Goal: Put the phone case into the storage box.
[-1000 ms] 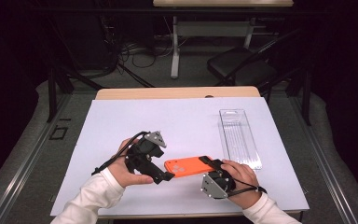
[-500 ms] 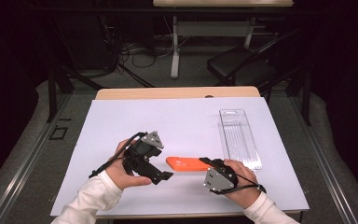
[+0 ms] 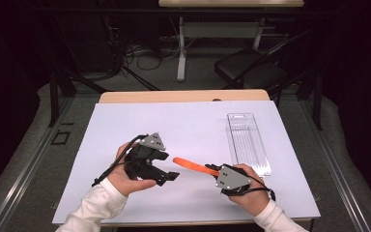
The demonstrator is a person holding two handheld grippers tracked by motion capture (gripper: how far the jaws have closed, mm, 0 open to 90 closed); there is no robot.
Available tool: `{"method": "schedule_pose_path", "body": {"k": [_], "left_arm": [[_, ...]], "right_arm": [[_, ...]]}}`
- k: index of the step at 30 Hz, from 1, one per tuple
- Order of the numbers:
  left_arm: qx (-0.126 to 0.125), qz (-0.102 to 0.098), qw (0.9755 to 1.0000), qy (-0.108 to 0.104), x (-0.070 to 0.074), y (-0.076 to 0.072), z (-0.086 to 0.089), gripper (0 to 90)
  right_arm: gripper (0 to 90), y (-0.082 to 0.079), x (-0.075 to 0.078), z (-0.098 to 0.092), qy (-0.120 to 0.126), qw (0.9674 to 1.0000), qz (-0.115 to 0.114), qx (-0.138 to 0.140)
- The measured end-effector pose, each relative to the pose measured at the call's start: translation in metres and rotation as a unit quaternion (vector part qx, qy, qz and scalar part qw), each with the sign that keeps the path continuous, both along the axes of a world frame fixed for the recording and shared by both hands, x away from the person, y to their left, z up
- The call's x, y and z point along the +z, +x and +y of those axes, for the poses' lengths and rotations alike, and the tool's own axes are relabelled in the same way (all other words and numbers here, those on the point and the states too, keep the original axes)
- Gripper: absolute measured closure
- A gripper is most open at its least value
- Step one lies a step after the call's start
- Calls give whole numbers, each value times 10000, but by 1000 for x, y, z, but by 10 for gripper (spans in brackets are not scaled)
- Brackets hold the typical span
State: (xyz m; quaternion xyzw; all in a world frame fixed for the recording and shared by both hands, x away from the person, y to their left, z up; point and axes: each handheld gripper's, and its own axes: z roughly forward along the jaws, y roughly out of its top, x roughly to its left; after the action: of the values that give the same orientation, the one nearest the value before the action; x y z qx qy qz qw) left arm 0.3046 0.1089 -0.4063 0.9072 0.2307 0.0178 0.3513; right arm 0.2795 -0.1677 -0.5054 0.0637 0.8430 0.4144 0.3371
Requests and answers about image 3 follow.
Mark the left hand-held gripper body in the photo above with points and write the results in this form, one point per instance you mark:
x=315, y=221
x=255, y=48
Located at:
x=138, y=158

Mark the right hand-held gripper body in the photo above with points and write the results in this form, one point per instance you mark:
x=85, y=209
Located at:
x=232, y=179

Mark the orange marker pen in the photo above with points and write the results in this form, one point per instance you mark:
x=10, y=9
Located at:
x=190, y=165

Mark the clear plastic box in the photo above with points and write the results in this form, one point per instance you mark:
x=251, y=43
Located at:
x=248, y=145

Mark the person's left hand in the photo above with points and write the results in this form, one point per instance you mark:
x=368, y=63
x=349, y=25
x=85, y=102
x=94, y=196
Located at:
x=122, y=182

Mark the person's right hand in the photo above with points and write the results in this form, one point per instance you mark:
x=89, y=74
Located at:
x=252, y=201

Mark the white table cover board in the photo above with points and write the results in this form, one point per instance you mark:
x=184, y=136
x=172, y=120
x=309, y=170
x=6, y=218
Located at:
x=190, y=129

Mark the light wooden table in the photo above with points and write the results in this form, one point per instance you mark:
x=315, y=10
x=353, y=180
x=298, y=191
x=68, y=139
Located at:
x=180, y=96

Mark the wooden desk with white legs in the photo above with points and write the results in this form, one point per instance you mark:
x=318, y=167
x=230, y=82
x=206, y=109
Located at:
x=181, y=64

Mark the black metal stand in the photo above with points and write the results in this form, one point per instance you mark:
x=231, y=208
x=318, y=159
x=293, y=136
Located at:
x=317, y=106
x=54, y=103

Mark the black folding chair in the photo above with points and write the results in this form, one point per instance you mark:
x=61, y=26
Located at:
x=248, y=67

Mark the black curtain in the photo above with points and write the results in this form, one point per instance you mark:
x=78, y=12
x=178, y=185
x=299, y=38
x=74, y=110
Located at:
x=3, y=96
x=360, y=96

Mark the metal floor rail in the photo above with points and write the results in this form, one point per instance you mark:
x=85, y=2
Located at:
x=334, y=161
x=29, y=167

